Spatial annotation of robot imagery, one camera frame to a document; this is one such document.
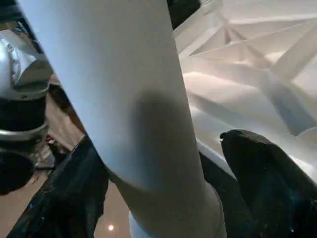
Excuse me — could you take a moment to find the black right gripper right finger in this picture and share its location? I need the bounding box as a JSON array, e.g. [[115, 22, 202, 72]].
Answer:
[[219, 129, 317, 238]]

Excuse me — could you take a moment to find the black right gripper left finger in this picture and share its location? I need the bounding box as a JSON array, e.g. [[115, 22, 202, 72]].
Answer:
[[4, 135, 109, 238]]

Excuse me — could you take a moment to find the white plastic table leg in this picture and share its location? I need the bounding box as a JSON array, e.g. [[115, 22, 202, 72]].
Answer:
[[16, 0, 227, 238]]

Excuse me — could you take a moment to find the white plastic table top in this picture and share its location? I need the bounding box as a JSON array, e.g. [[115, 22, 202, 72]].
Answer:
[[173, 0, 317, 181]]

